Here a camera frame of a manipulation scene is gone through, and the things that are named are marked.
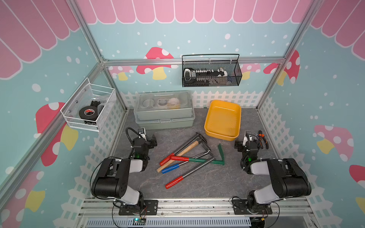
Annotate green lidded toolbox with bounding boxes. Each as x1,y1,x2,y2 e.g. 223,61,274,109
134,91,195,130

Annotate white wire wall basket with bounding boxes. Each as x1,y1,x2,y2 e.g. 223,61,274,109
60,78,117,132

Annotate black socket set holder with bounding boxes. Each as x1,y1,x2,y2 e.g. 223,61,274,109
183,68,228,83

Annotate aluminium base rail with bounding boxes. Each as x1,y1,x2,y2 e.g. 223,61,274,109
74,198,320,228

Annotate black pick red handle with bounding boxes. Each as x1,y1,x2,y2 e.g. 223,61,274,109
159,133,207,166

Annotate wooden handle hammer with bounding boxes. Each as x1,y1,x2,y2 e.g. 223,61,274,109
156,140,200,173

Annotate black hoe red handle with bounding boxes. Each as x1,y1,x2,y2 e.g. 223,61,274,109
165,151,215,189

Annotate black wire mesh basket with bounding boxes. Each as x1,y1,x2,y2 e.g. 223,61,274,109
181,54,242,87

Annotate green circuit board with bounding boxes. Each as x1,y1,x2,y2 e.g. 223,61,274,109
133,218,146,226

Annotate yellow plastic storage box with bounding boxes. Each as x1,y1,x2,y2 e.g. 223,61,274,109
204,100,241,141

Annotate green hoe red handle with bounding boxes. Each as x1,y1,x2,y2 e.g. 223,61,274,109
170,144,225,165

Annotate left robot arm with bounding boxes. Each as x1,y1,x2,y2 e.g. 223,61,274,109
90,127,158,217

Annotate orange black pliers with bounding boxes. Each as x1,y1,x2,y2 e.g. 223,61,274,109
258,130,269,150

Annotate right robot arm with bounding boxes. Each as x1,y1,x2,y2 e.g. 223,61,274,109
232,131,312,218

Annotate black tape roll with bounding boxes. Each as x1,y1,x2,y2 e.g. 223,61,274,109
79,106,98,121

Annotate chrome tool blue handle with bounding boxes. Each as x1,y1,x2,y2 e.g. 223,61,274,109
162,151,213,174

